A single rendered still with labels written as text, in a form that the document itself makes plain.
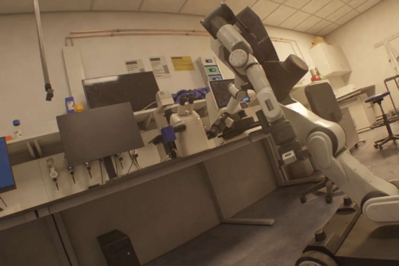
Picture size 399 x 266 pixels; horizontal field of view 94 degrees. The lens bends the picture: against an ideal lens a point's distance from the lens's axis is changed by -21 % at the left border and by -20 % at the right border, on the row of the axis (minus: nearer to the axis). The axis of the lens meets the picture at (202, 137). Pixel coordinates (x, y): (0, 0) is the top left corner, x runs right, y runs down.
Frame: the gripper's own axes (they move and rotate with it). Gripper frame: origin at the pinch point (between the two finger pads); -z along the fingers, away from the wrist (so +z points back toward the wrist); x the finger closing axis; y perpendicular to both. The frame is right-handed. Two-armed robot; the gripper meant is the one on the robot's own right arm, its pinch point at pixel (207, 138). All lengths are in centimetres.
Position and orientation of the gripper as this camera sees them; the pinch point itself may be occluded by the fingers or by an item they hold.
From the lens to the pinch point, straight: 163.4
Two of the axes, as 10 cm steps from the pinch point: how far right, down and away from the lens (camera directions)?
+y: 6.3, 7.6, 1.9
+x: 5.2, -2.3, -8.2
